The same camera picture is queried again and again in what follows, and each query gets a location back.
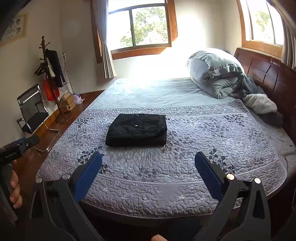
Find dark wooden headboard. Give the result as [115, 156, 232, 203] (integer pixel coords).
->
[234, 48, 296, 142]

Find person's left hand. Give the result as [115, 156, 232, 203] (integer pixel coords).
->
[10, 170, 23, 209]

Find black metal chair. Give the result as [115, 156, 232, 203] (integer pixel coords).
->
[16, 83, 61, 153]

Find wooden framed window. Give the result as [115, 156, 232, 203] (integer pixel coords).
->
[90, 1, 178, 63]

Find person's right hand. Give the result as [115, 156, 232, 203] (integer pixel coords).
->
[151, 235, 167, 241]

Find framed wall picture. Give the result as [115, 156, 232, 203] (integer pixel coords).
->
[1, 13, 28, 47]

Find grey folded duvet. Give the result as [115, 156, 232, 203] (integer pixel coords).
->
[187, 48, 264, 100]

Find cardboard box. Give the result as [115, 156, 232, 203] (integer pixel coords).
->
[59, 93, 76, 112]

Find black pants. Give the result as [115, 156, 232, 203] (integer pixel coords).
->
[105, 113, 168, 147]

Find white fleece blanket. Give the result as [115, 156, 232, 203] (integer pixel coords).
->
[243, 93, 278, 114]

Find light blue bed sheet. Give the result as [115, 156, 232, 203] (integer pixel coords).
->
[88, 77, 234, 109]

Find grey quilted bedspread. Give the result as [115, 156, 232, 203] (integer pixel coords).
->
[38, 100, 287, 219]

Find red bag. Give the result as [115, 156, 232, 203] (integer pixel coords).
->
[43, 79, 60, 101]

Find wooden coat rack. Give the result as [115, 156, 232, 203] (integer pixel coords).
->
[39, 36, 68, 122]

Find grey curtain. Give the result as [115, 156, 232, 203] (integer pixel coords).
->
[92, 0, 117, 79]

